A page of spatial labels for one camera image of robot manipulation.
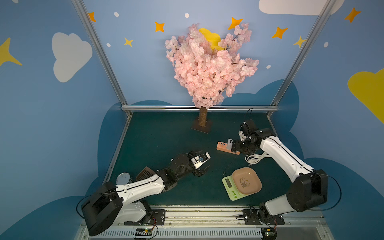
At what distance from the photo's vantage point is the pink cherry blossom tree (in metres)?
0.65

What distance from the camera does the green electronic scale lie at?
0.81 meters

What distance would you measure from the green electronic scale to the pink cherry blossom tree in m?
0.48
